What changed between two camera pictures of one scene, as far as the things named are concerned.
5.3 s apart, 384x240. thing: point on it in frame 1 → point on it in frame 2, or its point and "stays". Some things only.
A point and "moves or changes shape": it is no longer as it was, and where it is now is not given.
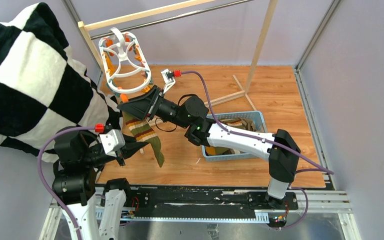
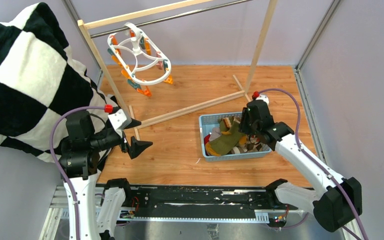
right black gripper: x=138 y=106 → x=243 y=126
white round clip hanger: x=124 y=66 → x=145 y=62
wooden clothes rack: x=83 y=25 stays
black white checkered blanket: x=32 y=87 stays
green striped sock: x=211 y=150 → x=226 y=127
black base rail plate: x=203 y=200 stays
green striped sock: x=143 y=132 moves or changes shape
